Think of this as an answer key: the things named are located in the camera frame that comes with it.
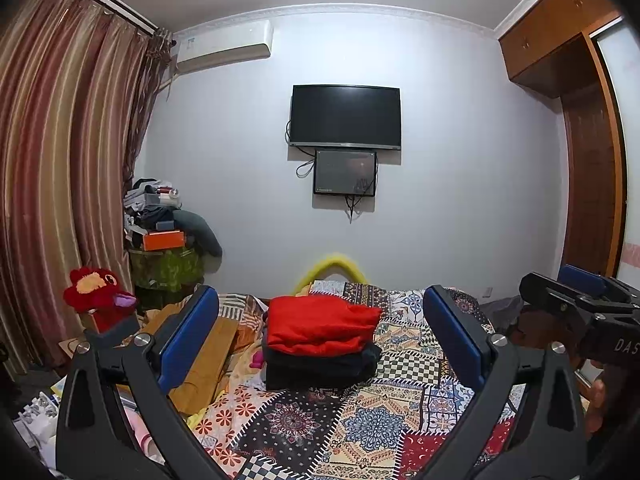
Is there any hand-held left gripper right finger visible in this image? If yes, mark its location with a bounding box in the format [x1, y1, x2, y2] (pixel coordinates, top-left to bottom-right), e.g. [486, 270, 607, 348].
[412, 284, 588, 480]

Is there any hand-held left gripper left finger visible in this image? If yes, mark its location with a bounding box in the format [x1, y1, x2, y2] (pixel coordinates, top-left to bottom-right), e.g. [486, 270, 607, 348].
[54, 284, 228, 480]

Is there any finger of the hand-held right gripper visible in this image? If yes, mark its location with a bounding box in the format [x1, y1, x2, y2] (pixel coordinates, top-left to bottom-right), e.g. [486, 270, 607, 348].
[519, 272, 604, 330]
[557, 264, 640, 307]

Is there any red garment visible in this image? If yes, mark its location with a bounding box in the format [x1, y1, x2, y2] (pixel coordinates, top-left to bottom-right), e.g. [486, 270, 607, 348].
[266, 295, 383, 358]

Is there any pile of clothes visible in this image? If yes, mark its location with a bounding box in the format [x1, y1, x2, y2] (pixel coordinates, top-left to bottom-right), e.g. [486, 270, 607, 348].
[122, 176, 182, 236]

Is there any person's right hand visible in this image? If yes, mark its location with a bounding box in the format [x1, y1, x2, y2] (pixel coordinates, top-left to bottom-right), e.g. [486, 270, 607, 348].
[586, 379, 608, 433]

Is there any mustard brown cloth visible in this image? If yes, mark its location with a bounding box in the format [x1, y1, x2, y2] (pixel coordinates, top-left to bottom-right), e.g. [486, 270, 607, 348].
[145, 300, 241, 416]

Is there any green patterned cloth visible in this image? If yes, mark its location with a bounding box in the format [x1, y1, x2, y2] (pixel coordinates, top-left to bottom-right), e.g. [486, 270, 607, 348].
[129, 246, 206, 306]

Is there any wooden door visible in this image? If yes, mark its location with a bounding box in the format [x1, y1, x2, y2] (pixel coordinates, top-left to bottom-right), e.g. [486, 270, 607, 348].
[560, 35, 626, 281]

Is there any orange box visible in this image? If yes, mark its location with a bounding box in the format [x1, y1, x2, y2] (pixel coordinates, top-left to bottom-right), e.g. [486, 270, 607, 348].
[142, 230, 185, 252]

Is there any grey cloth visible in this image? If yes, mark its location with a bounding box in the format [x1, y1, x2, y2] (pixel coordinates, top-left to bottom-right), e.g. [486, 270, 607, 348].
[172, 209, 223, 259]

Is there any red plush toy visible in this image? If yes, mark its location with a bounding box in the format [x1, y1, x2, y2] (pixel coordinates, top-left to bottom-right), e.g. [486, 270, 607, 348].
[62, 266, 138, 333]

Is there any patchwork patterned bedsheet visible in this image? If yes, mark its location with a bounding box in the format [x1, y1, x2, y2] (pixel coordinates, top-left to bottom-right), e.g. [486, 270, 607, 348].
[187, 280, 531, 480]

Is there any pink cloth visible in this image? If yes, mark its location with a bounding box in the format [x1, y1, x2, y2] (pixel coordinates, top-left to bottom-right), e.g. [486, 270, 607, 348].
[122, 407, 166, 466]

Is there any black folded garment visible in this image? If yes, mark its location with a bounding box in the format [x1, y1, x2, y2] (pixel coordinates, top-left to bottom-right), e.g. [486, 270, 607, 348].
[261, 310, 383, 392]

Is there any yellow bed end trim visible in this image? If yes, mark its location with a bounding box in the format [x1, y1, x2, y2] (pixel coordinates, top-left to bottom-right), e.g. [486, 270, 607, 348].
[292, 252, 368, 296]

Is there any white crumpled clutter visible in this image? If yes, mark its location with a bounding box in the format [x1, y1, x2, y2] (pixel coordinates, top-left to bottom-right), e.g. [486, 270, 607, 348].
[12, 385, 66, 466]

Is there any striped brown curtain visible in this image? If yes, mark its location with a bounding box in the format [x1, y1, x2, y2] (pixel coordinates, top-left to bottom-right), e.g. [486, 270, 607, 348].
[0, 0, 173, 376]

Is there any wooden upper wardrobe cabinet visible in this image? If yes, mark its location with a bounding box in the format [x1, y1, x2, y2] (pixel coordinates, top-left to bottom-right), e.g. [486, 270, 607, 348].
[497, 0, 626, 100]

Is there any white air conditioner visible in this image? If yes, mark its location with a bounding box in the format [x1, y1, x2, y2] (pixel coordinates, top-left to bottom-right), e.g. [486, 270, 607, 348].
[172, 19, 275, 75]

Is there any curtain rod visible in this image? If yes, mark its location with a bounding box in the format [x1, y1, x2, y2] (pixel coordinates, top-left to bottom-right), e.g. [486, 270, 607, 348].
[50, 0, 173, 41]

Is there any black hanging cable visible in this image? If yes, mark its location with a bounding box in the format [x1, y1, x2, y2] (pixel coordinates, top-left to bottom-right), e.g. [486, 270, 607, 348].
[345, 160, 381, 224]

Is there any black looped cable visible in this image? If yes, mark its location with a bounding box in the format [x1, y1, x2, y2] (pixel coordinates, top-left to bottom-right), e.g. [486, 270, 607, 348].
[285, 119, 317, 179]

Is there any small black wall monitor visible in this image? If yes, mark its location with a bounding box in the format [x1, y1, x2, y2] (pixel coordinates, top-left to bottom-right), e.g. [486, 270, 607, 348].
[313, 149, 378, 196]

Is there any black wall television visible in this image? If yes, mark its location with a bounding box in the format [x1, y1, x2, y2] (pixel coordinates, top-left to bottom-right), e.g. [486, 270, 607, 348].
[289, 85, 402, 152]

